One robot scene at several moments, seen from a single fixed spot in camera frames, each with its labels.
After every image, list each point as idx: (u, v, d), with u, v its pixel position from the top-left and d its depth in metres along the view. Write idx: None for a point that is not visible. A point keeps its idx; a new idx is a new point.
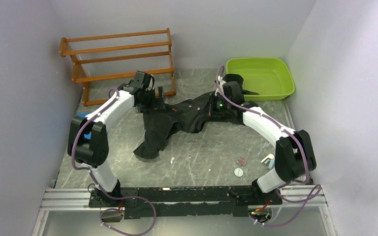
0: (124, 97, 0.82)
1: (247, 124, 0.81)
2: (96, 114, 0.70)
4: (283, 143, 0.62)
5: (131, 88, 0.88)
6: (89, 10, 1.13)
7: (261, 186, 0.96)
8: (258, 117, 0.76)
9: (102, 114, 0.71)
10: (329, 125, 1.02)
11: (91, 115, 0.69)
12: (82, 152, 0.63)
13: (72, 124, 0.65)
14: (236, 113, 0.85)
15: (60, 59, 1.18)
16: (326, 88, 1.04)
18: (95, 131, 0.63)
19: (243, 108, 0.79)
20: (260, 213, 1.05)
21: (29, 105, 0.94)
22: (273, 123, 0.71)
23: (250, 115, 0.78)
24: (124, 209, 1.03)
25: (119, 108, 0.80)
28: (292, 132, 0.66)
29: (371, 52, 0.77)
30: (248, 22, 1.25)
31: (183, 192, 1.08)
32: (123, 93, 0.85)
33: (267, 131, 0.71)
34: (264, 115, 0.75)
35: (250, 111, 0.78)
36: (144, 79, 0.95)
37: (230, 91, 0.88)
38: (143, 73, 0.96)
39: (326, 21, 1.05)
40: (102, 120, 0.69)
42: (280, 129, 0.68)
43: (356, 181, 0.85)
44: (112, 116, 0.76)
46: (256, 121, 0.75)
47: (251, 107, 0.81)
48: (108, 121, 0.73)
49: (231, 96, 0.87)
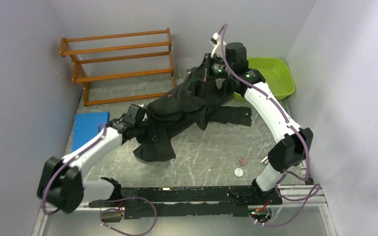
0: (112, 134, 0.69)
1: (249, 102, 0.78)
2: (73, 158, 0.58)
4: (286, 141, 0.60)
5: (120, 124, 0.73)
6: (89, 10, 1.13)
7: (260, 185, 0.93)
8: (263, 99, 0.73)
9: (80, 156, 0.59)
10: (329, 126, 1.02)
11: (68, 158, 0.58)
12: (53, 199, 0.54)
13: (46, 165, 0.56)
14: (238, 84, 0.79)
15: (60, 59, 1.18)
16: (326, 88, 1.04)
18: (69, 179, 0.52)
19: (251, 87, 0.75)
20: (259, 213, 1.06)
21: (30, 105, 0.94)
22: (280, 112, 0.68)
23: (256, 95, 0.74)
24: (125, 209, 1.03)
25: (104, 149, 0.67)
28: (298, 130, 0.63)
29: (371, 52, 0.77)
30: (248, 22, 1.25)
31: (183, 192, 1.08)
32: (110, 129, 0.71)
33: (271, 120, 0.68)
34: (271, 100, 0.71)
35: (256, 90, 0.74)
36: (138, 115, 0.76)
37: (234, 56, 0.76)
38: (138, 106, 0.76)
39: (326, 21, 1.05)
40: (78, 165, 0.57)
42: (287, 125, 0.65)
43: (355, 181, 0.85)
44: (94, 158, 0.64)
46: (261, 103, 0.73)
47: (258, 83, 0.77)
48: (86, 166, 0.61)
49: (234, 62, 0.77)
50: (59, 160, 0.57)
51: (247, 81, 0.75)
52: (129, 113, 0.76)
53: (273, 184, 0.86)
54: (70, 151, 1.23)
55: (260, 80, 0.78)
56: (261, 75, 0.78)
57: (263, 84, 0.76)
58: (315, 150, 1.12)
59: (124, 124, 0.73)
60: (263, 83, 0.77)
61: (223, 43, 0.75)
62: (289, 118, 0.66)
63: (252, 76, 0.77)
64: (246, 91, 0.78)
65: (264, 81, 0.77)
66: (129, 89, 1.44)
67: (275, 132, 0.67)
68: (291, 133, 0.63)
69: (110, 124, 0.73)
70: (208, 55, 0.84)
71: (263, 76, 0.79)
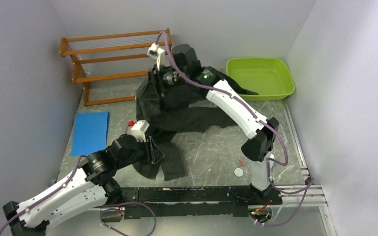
0: (71, 186, 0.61)
1: (214, 102, 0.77)
2: (23, 210, 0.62)
4: (258, 137, 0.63)
5: (97, 166, 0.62)
6: (89, 10, 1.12)
7: (256, 185, 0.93)
8: (227, 98, 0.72)
9: (31, 209, 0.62)
10: (329, 126, 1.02)
11: (22, 208, 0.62)
12: None
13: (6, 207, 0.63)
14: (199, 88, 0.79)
15: (60, 59, 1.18)
16: (326, 88, 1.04)
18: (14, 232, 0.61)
19: (212, 89, 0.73)
20: (259, 213, 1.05)
21: (30, 105, 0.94)
22: (246, 108, 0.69)
23: (219, 96, 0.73)
24: (124, 209, 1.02)
25: (67, 196, 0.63)
28: (265, 122, 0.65)
29: (371, 53, 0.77)
30: (247, 22, 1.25)
31: (183, 192, 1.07)
32: (80, 172, 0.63)
33: (239, 116, 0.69)
34: (236, 98, 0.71)
35: (218, 91, 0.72)
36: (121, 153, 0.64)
37: (183, 59, 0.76)
38: (121, 145, 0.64)
39: (326, 21, 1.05)
40: (27, 218, 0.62)
42: (256, 120, 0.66)
43: (355, 181, 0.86)
44: (54, 205, 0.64)
46: (226, 102, 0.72)
47: (216, 83, 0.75)
48: (43, 213, 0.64)
49: (186, 66, 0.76)
50: (15, 207, 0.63)
51: (204, 83, 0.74)
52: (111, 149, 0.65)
53: (266, 179, 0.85)
54: (70, 151, 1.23)
55: (218, 79, 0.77)
56: (215, 72, 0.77)
57: (222, 84, 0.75)
58: (315, 150, 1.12)
59: (101, 165, 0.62)
60: (222, 82, 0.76)
61: (163, 51, 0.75)
62: (256, 112, 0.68)
63: (209, 77, 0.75)
64: (207, 93, 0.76)
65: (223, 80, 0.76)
66: (129, 89, 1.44)
67: (246, 129, 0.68)
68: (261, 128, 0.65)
69: (85, 163, 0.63)
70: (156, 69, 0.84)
71: (219, 74, 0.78)
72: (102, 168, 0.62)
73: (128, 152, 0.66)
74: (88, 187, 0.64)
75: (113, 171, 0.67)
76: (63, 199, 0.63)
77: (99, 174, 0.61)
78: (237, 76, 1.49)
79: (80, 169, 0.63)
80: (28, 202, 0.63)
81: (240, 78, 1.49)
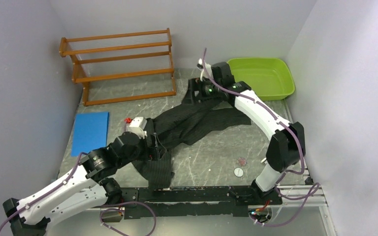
0: (74, 182, 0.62)
1: (240, 109, 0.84)
2: (24, 207, 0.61)
4: (277, 137, 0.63)
5: (97, 163, 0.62)
6: (89, 9, 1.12)
7: (260, 185, 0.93)
8: (251, 103, 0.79)
9: (31, 207, 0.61)
10: (329, 126, 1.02)
11: (22, 205, 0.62)
12: None
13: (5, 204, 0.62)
14: (227, 96, 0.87)
15: (60, 59, 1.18)
16: (326, 88, 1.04)
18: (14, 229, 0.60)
19: (237, 95, 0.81)
20: (259, 213, 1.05)
21: (30, 105, 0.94)
22: (269, 113, 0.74)
23: (243, 101, 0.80)
24: (125, 209, 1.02)
25: (67, 193, 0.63)
28: (287, 125, 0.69)
29: (372, 53, 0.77)
30: (247, 22, 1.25)
31: (183, 192, 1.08)
32: (81, 169, 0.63)
33: (263, 121, 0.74)
34: (258, 103, 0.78)
35: (243, 97, 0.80)
36: (123, 150, 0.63)
37: (219, 72, 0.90)
38: (123, 143, 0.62)
39: (326, 21, 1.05)
40: (26, 215, 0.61)
42: (276, 121, 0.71)
43: (355, 181, 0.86)
44: (54, 202, 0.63)
46: (250, 107, 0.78)
47: (242, 92, 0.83)
48: (43, 211, 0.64)
49: (221, 77, 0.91)
50: (15, 203, 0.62)
51: (234, 91, 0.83)
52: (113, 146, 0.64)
53: (272, 183, 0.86)
54: (70, 151, 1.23)
55: (246, 89, 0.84)
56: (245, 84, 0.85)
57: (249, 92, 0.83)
58: (316, 150, 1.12)
59: (102, 162, 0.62)
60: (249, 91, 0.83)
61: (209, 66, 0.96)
62: (278, 116, 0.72)
63: (238, 88, 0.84)
64: (235, 100, 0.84)
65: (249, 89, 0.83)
66: (129, 89, 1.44)
67: (267, 129, 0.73)
68: (281, 129, 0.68)
69: (86, 160, 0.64)
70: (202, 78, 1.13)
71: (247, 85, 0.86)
72: (103, 165, 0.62)
73: (129, 150, 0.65)
74: (89, 184, 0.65)
75: (114, 168, 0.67)
76: (64, 196, 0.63)
77: (100, 171, 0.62)
78: (237, 76, 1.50)
79: (81, 166, 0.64)
80: (28, 199, 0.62)
81: (240, 78, 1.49)
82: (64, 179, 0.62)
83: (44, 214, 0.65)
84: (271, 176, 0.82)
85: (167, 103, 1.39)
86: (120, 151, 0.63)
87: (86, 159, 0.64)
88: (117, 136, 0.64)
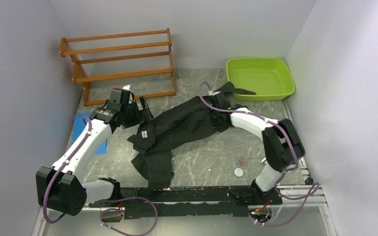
0: (97, 129, 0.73)
1: (238, 125, 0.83)
2: (64, 163, 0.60)
4: (268, 133, 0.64)
5: (106, 113, 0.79)
6: (89, 9, 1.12)
7: (260, 185, 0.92)
8: (243, 115, 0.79)
9: (71, 160, 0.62)
10: (329, 126, 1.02)
11: (59, 164, 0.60)
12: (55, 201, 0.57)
13: (37, 177, 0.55)
14: (225, 117, 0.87)
15: (60, 59, 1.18)
16: (326, 88, 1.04)
18: (65, 185, 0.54)
19: (232, 111, 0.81)
20: (259, 213, 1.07)
21: (29, 105, 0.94)
22: (257, 117, 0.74)
23: (237, 116, 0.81)
24: (125, 209, 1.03)
25: (93, 145, 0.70)
28: (275, 123, 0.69)
29: (372, 53, 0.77)
30: (248, 21, 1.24)
31: (183, 191, 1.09)
32: (95, 122, 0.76)
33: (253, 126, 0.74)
34: (249, 113, 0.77)
35: (236, 112, 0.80)
36: (122, 98, 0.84)
37: (215, 100, 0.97)
38: (120, 91, 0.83)
39: (326, 21, 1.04)
40: (71, 169, 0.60)
42: (265, 121, 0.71)
43: (355, 181, 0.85)
44: (86, 156, 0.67)
46: (244, 120, 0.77)
47: (237, 108, 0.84)
48: (79, 166, 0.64)
49: (217, 104, 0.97)
50: (50, 168, 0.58)
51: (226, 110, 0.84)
52: (113, 99, 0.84)
53: (272, 184, 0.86)
54: None
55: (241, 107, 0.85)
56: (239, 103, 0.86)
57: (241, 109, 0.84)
58: (316, 150, 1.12)
59: (110, 111, 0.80)
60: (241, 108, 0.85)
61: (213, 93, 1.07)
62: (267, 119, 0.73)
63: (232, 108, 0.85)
64: (230, 117, 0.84)
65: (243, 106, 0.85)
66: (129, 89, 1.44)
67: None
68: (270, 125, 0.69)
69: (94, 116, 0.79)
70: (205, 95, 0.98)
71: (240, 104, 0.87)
72: (111, 113, 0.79)
73: (125, 99, 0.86)
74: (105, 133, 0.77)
75: (120, 117, 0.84)
76: (92, 147, 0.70)
77: (111, 118, 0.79)
78: (237, 76, 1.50)
79: (94, 120, 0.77)
80: (62, 160, 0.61)
81: (240, 78, 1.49)
82: (87, 131, 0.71)
83: (79, 173, 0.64)
84: (270, 177, 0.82)
85: (167, 103, 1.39)
86: (120, 99, 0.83)
87: (94, 114, 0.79)
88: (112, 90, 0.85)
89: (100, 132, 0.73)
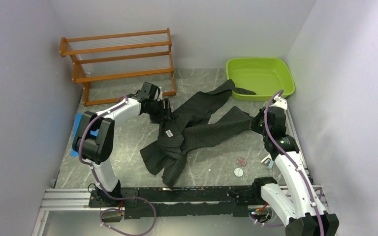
0: (132, 102, 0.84)
1: (279, 167, 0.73)
2: (106, 112, 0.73)
4: (305, 221, 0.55)
5: (137, 98, 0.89)
6: (89, 10, 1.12)
7: (263, 194, 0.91)
8: (292, 169, 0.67)
9: (111, 112, 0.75)
10: (329, 125, 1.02)
11: (102, 112, 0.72)
12: (87, 146, 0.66)
13: (82, 118, 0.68)
14: (271, 147, 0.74)
15: (60, 59, 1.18)
16: (326, 88, 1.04)
18: (105, 126, 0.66)
19: (283, 153, 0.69)
20: (260, 213, 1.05)
21: (29, 105, 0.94)
22: (305, 185, 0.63)
23: (285, 163, 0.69)
24: (124, 209, 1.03)
25: (126, 112, 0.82)
28: (320, 213, 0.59)
29: (372, 53, 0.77)
30: (248, 22, 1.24)
31: (183, 192, 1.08)
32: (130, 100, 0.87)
33: (294, 190, 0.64)
34: (299, 172, 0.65)
35: (287, 158, 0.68)
36: (151, 89, 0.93)
37: (272, 119, 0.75)
38: (151, 84, 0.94)
39: (326, 21, 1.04)
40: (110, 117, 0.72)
42: (311, 204, 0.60)
43: (356, 181, 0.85)
44: (120, 117, 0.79)
46: (289, 173, 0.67)
47: (289, 150, 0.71)
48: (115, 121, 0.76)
49: (271, 125, 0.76)
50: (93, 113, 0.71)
51: (281, 146, 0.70)
52: (144, 89, 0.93)
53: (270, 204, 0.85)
54: (71, 151, 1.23)
55: (293, 150, 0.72)
56: (296, 142, 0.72)
57: (295, 154, 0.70)
58: (316, 150, 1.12)
59: (140, 98, 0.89)
60: (295, 153, 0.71)
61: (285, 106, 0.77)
62: (315, 196, 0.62)
63: (287, 142, 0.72)
64: (276, 154, 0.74)
65: (297, 151, 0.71)
66: (129, 89, 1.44)
67: (298, 209, 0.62)
68: (313, 215, 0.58)
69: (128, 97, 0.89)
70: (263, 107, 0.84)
71: (297, 146, 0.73)
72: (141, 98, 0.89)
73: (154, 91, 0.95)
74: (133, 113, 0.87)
75: (148, 105, 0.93)
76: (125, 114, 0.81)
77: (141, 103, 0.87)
78: (237, 76, 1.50)
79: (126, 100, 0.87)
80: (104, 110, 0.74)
81: (240, 78, 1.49)
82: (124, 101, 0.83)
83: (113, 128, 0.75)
84: (278, 209, 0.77)
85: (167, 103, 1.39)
86: (150, 90, 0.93)
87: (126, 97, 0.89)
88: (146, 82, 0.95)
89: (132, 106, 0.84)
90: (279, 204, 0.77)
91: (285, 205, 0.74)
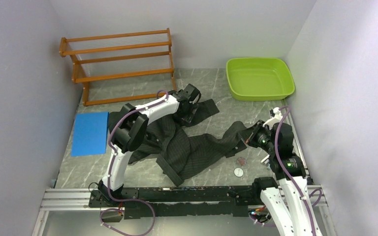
0: (171, 102, 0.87)
1: (283, 191, 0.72)
2: (143, 108, 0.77)
4: None
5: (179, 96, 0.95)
6: (89, 10, 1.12)
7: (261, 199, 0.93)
8: (297, 196, 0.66)
9: (148, 109, 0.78)
10: (328, 125, 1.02)
11: (140, 107, 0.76)
12: (119, 134, 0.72)
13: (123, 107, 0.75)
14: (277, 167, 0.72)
15: (60, 59, 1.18)
16: (326, 88, 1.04)
18: (139, 120, 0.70)
19: (289, 179, 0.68)
20: (260, 213, 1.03)
21: (29, 106, 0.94)
22: (309, 216, 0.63)
23: (290, 189, 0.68)
24: (124, 209, 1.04)
25: (163, 109, 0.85)
28: None
29: (371, 53, 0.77)
30: (248, 22, 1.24)
31: (183, 192, 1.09)
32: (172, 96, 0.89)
33: (296, 220, 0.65)
34: (305, 201, 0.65)
35: (294, 184, 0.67)
36: (193, 93, 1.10)
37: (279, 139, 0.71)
38: (194, 88, 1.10)
39: (326, 21, 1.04)
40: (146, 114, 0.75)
42: None
43: (356, 181, 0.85)
44: (155, 114, 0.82)
46: (294, 200, 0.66)
47: (297, 175, 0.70)
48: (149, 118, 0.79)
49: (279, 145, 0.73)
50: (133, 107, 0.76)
51: (287, 170, 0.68)
52: (186, 90, 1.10)
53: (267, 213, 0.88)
54: (71, 151, 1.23)
55: (300, 174, 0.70)
56: (303, 167, 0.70)
57: (302, 181, 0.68)
58: (315, 149, 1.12)
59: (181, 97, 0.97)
60: (301, 178, 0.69)
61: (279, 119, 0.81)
62: (317, 228, 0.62)
63: (293, 165, 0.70)
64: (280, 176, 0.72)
65: (303, 177, 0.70)
66: (129, 89, 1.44)
67: None
68: None
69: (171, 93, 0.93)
70: (261, 122, 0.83)
71: (304, 171, 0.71)
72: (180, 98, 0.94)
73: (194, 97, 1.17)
74: (172, 107, 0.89)
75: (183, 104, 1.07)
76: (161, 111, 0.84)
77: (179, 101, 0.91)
78: (237, 76, 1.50)
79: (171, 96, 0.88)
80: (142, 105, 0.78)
81: (240, 78, 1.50)
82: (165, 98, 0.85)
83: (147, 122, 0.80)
84: (277, 221, 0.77)
85: None
86: (191, 92, 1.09)
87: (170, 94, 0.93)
88: (190, 84, 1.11)
89: (170, 103, 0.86)
90: (279, 217, 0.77)
91: (284, 217, 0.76)
